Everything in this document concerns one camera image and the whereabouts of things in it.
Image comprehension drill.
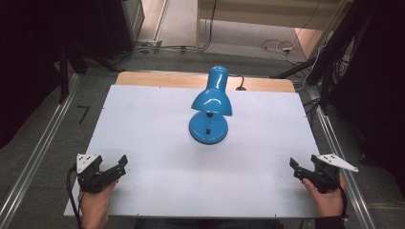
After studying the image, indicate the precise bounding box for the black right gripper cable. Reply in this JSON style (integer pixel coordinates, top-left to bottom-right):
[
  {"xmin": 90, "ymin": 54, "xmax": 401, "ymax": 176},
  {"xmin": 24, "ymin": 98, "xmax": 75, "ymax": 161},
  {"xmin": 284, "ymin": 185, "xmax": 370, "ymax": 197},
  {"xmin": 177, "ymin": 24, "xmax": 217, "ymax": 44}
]
[{"xmin": 321, "ymin": 167, "xmax": 350, "ymax": 221}]

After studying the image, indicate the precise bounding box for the light wooden shelf unit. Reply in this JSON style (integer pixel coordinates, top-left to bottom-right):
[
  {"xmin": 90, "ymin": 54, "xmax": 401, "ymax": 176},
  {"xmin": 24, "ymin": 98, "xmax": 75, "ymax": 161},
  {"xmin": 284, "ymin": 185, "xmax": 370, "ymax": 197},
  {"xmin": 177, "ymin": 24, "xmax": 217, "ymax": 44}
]
[{"xmin": 195, "ymin": 0, "xmax": 352, "ymax": 61}]

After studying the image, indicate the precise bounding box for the white board sheet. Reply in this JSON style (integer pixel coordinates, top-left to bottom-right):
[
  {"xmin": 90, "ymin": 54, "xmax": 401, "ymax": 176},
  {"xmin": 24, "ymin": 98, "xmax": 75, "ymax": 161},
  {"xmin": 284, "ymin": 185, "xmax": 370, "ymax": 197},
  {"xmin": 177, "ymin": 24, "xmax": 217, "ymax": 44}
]
[{"xmin": 63, "ymin": 84, "xmax": 321, "ymax": 219}]

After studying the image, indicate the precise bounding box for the black metal stand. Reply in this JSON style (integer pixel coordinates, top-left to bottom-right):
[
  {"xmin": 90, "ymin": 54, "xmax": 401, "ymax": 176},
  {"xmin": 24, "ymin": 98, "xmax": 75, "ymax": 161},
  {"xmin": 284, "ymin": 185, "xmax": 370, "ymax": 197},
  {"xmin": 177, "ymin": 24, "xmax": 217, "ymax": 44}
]
[{"xmin": 56, "ymin": 40, "xmax": 122, "ymax": 105}]

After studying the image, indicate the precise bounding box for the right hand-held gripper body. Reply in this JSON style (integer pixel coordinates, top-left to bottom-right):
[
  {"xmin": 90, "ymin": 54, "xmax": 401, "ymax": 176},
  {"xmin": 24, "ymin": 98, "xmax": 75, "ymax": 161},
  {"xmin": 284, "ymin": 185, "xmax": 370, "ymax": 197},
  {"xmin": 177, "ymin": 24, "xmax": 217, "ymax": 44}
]
[{"xmin": 309, "ymin": 154, "xmax": 359, "ymax": 194}]

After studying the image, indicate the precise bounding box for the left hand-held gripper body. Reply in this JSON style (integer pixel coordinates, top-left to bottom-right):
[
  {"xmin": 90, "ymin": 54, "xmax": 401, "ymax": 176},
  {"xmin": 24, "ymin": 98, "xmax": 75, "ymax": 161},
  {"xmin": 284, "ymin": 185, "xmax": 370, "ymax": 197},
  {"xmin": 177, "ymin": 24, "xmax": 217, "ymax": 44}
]
[{"xmin": 75, "ymin": 153, "xmax": 111, "ymax": 194}]

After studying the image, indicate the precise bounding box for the blue desk lamp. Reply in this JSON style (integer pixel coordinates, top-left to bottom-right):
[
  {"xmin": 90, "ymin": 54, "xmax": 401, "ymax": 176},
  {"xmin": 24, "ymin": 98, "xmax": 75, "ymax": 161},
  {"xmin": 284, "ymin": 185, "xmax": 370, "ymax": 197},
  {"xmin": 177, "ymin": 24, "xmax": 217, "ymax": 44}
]
[{"xmin": 188, "ymin": 65, "xmax": 233, "ymax": 146}]

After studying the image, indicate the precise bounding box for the black lamp power cable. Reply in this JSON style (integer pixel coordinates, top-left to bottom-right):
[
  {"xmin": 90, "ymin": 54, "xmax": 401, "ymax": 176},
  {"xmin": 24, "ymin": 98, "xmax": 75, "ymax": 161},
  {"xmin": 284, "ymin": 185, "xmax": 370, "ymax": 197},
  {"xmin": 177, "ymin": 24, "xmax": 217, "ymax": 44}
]
[{"xmin": 234, "ymin": 74, "xmax": 248, "ymax": 92}]

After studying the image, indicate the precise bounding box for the metal floor rail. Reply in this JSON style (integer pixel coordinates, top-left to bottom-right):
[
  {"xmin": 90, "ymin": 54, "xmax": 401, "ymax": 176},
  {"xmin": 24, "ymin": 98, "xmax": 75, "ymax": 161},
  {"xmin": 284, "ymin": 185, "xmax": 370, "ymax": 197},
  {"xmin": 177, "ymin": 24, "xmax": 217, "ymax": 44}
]
[
  {"xmin": 0, "ymin": 73, "xmax": 80, "ymax": 225},
  {"xmin": 306, "ymin": 85, "xmax": 378, "ymax": 229}
]

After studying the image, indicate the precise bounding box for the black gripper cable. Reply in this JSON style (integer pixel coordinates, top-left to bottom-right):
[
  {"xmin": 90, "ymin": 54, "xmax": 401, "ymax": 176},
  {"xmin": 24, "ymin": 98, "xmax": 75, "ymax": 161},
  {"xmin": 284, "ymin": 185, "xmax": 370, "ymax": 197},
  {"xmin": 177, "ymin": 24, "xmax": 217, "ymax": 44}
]
[
  {"xmin": 321, "ymin": 167, "xmax": 350, "ymax": 221},
  {"xmin": 66, "ymin": 164, "xmax": 84, "ymax": 229}
]

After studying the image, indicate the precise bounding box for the white cable with plug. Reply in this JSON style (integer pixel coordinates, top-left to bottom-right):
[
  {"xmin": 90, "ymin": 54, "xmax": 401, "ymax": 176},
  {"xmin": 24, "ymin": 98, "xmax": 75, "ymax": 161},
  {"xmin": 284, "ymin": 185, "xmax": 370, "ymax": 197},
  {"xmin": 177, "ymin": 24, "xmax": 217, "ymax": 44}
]
[{"xmin": 260, "ymin": 38, "xmax": 298, "ymax": 59}]

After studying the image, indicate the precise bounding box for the person's right hand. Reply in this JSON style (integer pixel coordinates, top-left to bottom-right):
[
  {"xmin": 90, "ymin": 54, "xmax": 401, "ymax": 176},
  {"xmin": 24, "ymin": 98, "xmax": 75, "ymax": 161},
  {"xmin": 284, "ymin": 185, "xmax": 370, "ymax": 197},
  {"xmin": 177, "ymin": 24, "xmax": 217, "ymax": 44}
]
[{"xmin": 301, "ymin": 174, "xmax": 348, "ymax": 218}]

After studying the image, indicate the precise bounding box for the black metal stand frame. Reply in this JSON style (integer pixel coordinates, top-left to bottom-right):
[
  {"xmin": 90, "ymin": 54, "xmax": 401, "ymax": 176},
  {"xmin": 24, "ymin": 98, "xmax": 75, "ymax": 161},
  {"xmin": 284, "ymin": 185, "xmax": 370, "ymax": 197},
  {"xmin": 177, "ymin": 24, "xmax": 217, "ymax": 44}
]
[{"xmin": 269, "ymin": 0, "xmax": 378, "ymax": 113}]

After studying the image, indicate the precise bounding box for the bundle of floor cables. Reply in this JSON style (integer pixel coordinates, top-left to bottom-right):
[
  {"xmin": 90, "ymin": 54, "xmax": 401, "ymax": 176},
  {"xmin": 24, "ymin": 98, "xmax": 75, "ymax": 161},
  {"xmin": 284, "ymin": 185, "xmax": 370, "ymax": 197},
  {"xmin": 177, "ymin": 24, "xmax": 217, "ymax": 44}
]
[{"xmin": 133, "ymin": 0, "xmax": 219, "ymax": 55}]

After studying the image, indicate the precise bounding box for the dark cabinet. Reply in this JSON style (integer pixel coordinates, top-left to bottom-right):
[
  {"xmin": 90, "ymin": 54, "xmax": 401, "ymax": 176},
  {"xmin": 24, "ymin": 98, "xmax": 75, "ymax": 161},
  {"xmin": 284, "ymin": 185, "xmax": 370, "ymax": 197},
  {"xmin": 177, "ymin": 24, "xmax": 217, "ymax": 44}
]
[{"xmin": 95, "ymin": 0, "xmax": 146, "ymax": 60}]

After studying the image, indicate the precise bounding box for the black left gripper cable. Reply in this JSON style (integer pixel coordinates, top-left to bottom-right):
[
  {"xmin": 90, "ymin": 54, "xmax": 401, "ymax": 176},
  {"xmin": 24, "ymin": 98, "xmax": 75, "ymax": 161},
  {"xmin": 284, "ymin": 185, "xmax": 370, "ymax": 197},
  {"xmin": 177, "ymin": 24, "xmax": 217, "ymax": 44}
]
[{"xmin": 66, "ymin": 164, "xmax": 84, "ymax": 229}]

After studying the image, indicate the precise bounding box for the person's left hand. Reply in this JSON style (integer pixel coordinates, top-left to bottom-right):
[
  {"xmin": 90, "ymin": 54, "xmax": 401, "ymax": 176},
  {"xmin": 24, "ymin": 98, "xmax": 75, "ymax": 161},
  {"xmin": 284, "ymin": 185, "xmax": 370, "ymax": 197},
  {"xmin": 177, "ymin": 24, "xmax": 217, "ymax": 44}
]
[{"xmin": 78, "ymin": 180, "xmax": 118, "ymax": 225}]

